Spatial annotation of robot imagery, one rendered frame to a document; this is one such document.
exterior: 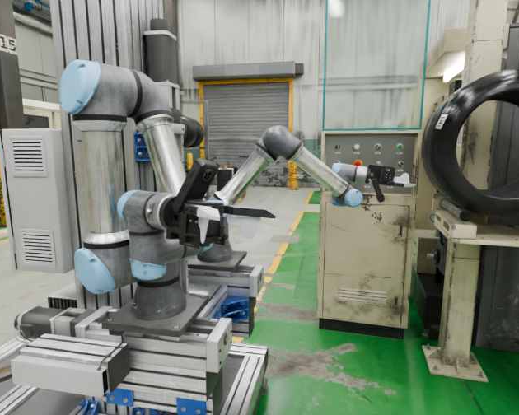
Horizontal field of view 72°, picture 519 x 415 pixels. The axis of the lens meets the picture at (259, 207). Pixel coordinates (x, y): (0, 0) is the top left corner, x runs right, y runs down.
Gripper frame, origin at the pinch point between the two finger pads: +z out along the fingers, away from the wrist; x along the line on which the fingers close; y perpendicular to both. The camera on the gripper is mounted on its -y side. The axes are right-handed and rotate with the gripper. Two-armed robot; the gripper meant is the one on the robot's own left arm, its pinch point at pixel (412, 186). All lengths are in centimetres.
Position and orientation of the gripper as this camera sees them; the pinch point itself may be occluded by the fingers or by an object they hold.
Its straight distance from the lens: 171.9
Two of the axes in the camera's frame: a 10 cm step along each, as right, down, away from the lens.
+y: 1.2, -9.7, -2.0
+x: 2.7, -1.6, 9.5
